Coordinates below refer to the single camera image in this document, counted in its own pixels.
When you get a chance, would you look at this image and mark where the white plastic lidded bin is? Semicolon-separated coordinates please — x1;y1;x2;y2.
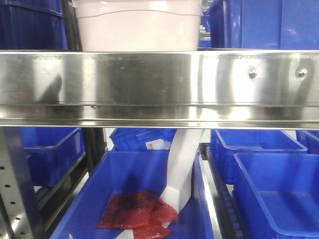
72;0;202;52

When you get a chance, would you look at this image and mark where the blue bin lower centre back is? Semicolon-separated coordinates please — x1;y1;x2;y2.
109;128;176;151

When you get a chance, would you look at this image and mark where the blue bin lower right back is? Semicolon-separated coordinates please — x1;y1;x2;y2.
210;129;308;184

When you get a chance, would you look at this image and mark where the blue bin with red bags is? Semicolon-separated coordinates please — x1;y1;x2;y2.
51;150;214;239

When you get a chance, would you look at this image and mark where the blue bin lower left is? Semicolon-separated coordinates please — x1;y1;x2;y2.
19;127;85;187

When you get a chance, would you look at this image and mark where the blue bin lower right front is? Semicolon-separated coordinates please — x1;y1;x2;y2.
233;153;319;239

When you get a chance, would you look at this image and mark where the blue bin upper right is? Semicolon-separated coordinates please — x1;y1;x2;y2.
208;0;319;50

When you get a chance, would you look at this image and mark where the dark blue bin upper left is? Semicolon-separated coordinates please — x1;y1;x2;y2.
0;0;68;50

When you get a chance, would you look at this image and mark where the perforated steel shelf upright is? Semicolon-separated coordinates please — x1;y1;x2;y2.
0;127;47;239

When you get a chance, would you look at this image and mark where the white paper strip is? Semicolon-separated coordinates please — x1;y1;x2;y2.
117;128;205;239

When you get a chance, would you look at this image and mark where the red bubble wrap bag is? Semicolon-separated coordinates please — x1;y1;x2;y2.
98;190;178;239

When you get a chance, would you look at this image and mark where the black roller track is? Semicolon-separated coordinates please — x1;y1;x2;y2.
203;145;244;239

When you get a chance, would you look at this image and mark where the stainless steel shelf rail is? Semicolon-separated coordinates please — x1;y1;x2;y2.
0;49;319;129

